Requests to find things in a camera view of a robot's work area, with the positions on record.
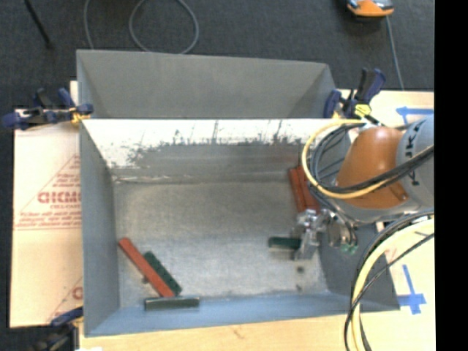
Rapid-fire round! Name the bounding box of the dark green flat block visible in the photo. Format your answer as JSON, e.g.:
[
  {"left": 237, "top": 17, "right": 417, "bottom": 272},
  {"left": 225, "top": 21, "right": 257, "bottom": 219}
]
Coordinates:
[
  {"left": 143, "top": 296, "right": 200, "bottom": 312},
  {"left": 143, "top": 251, "right": 183, "bottom": 295},
  {"left": 268, "top": 236, "right": 303, "bottom": 251}
]

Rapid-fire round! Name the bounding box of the red-brown flat block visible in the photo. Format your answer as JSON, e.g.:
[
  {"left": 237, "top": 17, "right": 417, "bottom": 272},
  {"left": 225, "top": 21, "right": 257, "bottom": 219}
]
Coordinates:
[
  {"left": 288, "top": 165, "right": 322, "bottom": 214},
  {"left": 118, "top": 237, "right": 176, "bottom": 299}
]

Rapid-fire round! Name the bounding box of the grey metal bin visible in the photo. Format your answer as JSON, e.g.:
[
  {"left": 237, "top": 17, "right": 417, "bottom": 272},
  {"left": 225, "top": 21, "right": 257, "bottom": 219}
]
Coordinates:
[{"left": 75, "top": 48, "right": 400, "bottom": 338}]

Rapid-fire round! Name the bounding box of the pale board with red print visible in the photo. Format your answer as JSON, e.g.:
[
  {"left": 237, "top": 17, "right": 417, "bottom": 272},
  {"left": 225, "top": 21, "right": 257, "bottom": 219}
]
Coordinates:
[{"left": 8, "top": 80, "right": 86, "bottom": 329}]

